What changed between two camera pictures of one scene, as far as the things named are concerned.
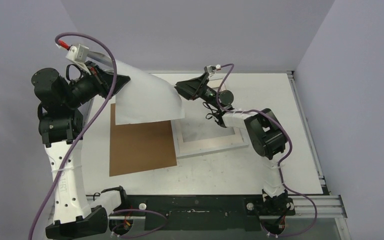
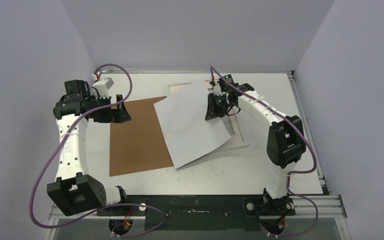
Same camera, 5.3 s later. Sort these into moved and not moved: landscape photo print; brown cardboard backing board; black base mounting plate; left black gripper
Moved: landscape photo print; left black gripper
Not moved: brown cardboard backing board; black base mounting plate
